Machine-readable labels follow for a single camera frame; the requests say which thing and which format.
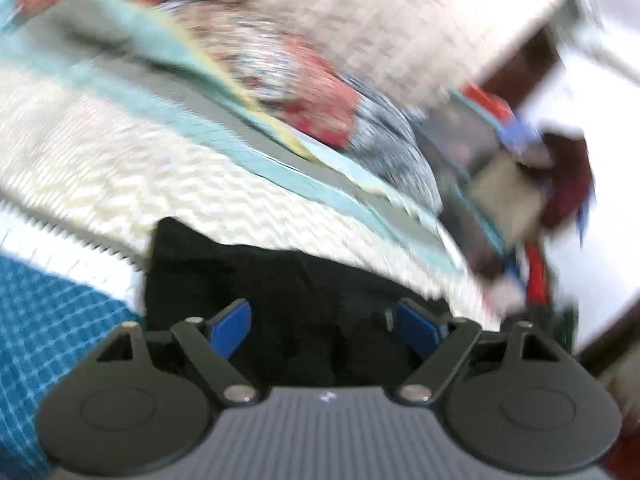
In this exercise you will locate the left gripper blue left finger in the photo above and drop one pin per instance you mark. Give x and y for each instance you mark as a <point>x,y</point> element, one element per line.
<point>227,330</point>

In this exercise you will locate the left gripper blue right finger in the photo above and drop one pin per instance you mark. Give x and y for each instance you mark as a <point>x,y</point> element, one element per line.
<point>422,331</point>

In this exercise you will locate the black pants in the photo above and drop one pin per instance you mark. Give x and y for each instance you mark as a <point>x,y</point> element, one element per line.
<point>315,322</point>

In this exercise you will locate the teal-lid plastic storage bin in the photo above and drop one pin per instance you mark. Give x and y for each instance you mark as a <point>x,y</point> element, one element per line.
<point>479,243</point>

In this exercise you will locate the beige cardboard box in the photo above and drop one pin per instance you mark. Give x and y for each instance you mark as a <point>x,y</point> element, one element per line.
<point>510,201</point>

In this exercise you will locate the clear plastic storage bin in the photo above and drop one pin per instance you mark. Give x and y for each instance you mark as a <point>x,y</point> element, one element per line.
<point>458,138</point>

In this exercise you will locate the patterned bed sheet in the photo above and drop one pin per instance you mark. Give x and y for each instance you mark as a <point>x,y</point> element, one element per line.
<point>110,123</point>

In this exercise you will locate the patchwork floral quilt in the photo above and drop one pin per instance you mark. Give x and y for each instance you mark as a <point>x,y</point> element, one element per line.
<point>263,67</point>

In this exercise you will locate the beige leaf-print curtain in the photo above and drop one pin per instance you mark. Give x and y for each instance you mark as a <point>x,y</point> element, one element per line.
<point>410,49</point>

